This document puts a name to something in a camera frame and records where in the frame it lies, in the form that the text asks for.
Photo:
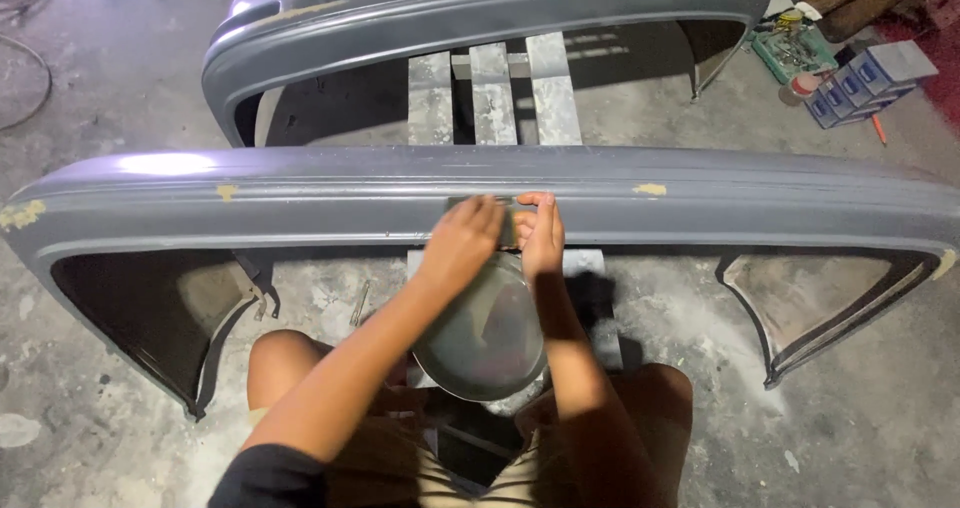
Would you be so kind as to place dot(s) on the grey car bumper with yellow streak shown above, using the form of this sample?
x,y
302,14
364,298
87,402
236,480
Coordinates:
x,y
480,13

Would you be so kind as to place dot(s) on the metal strip on floor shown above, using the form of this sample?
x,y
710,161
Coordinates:
x,y
360,303

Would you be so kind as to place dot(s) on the blue grey drawer organizer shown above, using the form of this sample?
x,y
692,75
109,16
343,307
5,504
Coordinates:
x,y
870,84

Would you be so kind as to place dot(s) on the person's left fingers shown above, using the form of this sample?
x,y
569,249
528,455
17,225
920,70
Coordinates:
x,y
480,212

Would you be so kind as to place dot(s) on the grey metal basin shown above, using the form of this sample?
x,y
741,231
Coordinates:
x,y
487,339

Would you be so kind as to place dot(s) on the green tray of tools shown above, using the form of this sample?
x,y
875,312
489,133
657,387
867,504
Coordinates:
x,y
793,49

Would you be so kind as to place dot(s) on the large grey car bumper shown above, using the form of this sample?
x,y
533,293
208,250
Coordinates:
x,y
480,193

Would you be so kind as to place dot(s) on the grey sandpaper sheet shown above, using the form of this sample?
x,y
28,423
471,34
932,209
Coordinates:
x,y
508,223

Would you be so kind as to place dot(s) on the person's left hand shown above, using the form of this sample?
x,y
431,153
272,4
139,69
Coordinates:
x,y
459,242

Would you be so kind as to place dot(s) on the grey wooden slat stand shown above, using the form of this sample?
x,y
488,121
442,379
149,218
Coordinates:
x,y
495,92

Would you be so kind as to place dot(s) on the person's right hand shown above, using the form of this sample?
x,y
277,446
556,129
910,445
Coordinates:
x,y
541,244

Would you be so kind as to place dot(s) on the red tape roll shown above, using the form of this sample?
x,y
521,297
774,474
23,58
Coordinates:
x,y
801,86

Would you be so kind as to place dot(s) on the person's legs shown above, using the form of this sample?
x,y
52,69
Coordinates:
x,y
300,373

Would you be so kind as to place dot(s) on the person's black sleeve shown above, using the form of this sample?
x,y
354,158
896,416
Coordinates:
x,y
270,479

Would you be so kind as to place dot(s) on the person's striped shorts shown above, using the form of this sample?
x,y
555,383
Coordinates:
x,y
465,478

